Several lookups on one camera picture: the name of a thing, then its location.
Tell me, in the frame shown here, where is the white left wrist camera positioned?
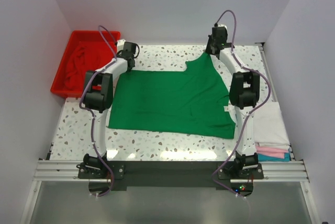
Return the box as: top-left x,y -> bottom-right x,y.
116,39 -> 126,52

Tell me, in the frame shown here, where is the pink folded t-shirt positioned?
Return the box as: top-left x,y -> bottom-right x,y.
256,146 -> 288,159

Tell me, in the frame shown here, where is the red t-shirt in bin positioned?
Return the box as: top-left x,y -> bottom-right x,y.
64,41 -> 114,91

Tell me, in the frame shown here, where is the aluminium frame rail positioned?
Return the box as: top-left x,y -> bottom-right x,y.
33,160 -> 310,182

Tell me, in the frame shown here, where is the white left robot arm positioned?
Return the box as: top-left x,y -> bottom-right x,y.
79,40 -> 140,173

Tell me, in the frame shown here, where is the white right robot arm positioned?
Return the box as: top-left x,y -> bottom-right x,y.
205,24 -> 260,174

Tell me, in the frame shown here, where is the right side aluminium rail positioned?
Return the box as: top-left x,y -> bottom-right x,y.
256,43 -> 294,159

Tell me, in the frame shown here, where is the white folded t-shirt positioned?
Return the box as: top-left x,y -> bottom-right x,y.
253,102 -> 290,149

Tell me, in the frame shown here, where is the green t-shirt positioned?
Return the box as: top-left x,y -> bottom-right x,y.
108,53 -> 236,139

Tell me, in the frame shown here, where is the red plastic bin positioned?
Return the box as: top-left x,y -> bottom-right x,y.
50,30 -> 121,98

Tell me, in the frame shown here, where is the teal folded t-shirt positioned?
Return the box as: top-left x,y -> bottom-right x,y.
258,153 -> 291,162

